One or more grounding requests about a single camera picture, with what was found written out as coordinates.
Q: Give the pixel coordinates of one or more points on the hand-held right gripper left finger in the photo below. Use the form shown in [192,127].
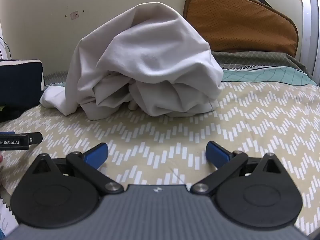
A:
[96,155]

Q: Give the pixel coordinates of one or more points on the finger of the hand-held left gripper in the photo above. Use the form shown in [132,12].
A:
[36,138]

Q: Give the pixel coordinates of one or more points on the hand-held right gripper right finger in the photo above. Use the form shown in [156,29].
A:
[217,155]

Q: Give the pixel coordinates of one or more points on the white shirt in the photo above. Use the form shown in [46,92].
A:
[150,62]

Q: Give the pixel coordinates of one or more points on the person's left hand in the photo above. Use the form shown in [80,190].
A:
[1,159]

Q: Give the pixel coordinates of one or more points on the black cloth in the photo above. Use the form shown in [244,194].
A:
[10,113]

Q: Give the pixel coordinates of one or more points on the chevron patterned bed sheet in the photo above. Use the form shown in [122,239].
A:
[175,135]

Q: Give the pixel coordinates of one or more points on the white zigzag-edged cloth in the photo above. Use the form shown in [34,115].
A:
[6,215]

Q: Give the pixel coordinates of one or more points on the teal grid patterned cloth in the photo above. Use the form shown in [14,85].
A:
[265,76]

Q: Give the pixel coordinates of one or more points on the grey-green diamond patterned blanket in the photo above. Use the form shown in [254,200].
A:
[252,58]

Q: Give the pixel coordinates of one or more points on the orange-brown cushion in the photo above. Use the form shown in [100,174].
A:
[240,22]

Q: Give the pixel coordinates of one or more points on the small wall sticker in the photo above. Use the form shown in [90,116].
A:
[74,15]

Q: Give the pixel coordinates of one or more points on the metal window frame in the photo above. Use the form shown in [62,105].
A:
[311,25]

